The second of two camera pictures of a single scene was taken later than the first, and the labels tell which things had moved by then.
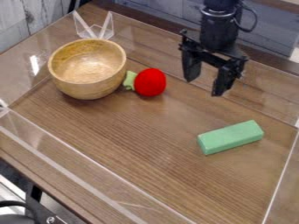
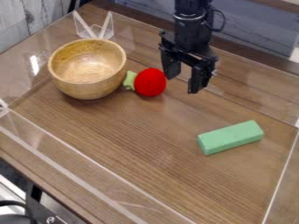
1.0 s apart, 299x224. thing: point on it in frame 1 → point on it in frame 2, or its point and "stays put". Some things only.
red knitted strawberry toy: x=147 y=81 stays put
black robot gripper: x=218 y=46 → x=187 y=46
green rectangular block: x=230 y=137 stays put
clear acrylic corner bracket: x=95 y=31 stays put
